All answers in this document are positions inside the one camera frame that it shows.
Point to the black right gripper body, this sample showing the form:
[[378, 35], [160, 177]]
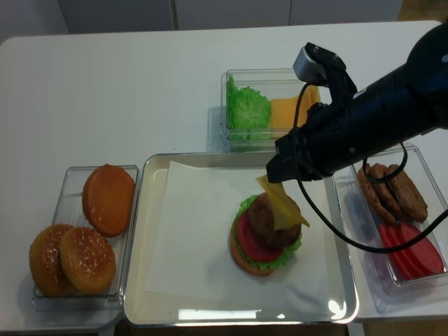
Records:
[[322, 144]]

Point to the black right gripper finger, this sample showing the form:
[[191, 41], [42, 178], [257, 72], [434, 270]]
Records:
[[282, 168]]

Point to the yellow cheese slice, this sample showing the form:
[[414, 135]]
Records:
[[285, 211], [283, 110]]

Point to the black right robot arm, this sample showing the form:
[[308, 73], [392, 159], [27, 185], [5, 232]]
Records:
[[358, 124]]

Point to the yellow cheese slice in container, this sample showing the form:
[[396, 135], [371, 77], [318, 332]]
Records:
[[283, 110]]

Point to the clear lettuce cheese container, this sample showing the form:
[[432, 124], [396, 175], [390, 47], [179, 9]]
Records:
[[272, 83]]

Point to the burger meat patty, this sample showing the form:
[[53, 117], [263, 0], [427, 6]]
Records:
[[261, 221]]

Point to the brown meat patty middle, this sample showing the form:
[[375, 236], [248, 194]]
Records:
[[383, 192]]

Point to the brown meat patty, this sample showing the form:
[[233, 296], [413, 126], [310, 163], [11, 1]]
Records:
[[372, 199], [383, 192], [409, 198]]

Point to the brown meat patty left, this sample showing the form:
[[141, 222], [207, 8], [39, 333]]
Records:
[[372, 199]]

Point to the green lettuce leaf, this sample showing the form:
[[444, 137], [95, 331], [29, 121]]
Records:
[[247, 110]]

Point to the burger tomato slice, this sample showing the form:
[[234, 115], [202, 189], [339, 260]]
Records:
[[250, 245]]

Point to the burger lettuce leaf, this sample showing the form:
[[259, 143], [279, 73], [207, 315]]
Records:
[[275, 264]]

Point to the burger bottom bun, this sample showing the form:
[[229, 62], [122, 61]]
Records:
[[239, 259]]

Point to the brown meat patty right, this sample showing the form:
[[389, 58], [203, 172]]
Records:
[[409, 198]]

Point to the red tomato slice left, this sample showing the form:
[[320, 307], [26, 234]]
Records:
[[390, 239]]

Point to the red tomato slice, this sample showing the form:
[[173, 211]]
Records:
[[390, 239], [407, 268], [423, 253]]

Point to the white paper sheet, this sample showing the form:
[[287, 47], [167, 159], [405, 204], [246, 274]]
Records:
[[191, 256]]

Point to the metal serving tray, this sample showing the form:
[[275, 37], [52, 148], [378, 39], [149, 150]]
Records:
[[148, 308]]

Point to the red tomato slice middle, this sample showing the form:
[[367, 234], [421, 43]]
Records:
[[407, 268]]

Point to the red tomato slice right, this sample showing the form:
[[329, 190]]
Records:
[[423, 253]]

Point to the clear patty tomato container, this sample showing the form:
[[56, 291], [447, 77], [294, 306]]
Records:
[[362, 224]]

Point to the plain orange bottom bun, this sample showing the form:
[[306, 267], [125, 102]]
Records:
[[107, 199]]

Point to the sesame top bun right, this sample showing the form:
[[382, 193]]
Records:
[[88, 260]]

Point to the sesame bun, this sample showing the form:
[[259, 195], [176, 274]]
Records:
[[88, 260], [45, 265]]

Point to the clear plastic bun container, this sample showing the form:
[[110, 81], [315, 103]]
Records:
[[69, 211]]

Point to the sesame top bun left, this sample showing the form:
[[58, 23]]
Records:
[[45, 265]]

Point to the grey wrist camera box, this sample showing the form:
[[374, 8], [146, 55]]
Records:
[[307, 69]]

